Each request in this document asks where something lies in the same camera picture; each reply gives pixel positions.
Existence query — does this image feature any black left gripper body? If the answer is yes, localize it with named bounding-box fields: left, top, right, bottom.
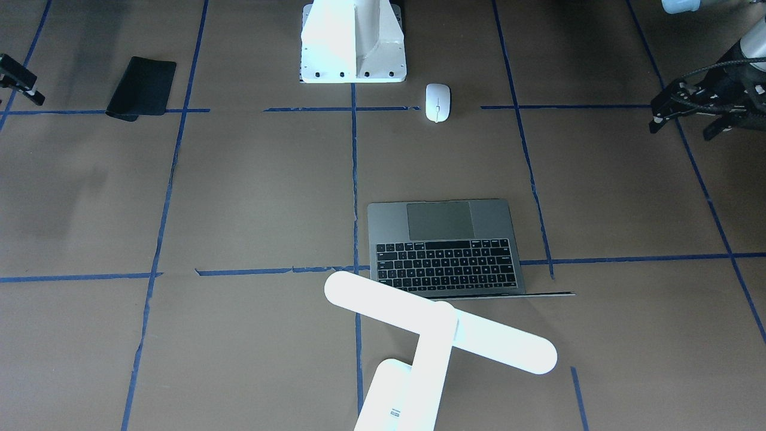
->
left=676, top=60, right=765, bottom=130

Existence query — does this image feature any grey laptop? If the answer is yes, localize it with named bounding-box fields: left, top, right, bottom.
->
left=367, top=199, right=576, bottom=299

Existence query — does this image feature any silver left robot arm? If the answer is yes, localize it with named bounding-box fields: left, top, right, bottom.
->
left=649, top=1, right=765, bottom=141

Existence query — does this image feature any black folded mouse pad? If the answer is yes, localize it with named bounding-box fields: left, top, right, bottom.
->
left=105, top=56, right=177, bottom=122

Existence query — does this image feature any white computer mouse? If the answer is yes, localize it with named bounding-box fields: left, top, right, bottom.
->
left=425, top=83, right=452, bottom=123

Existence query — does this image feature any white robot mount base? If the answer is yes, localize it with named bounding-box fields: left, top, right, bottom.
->
left=299, top=1, right=408, bottom=84

